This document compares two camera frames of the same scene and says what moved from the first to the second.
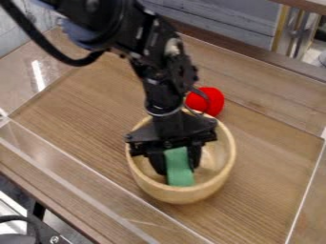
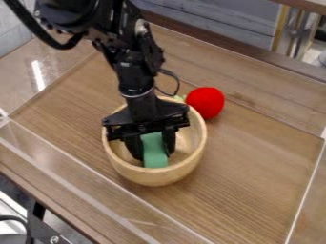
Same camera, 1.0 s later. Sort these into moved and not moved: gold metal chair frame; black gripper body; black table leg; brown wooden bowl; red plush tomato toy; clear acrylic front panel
Moved: brown wooden bowl; black gripper body
Not moved: clear acrylic front panel; gold metal chair frame; black table leg; red plush tomato toy
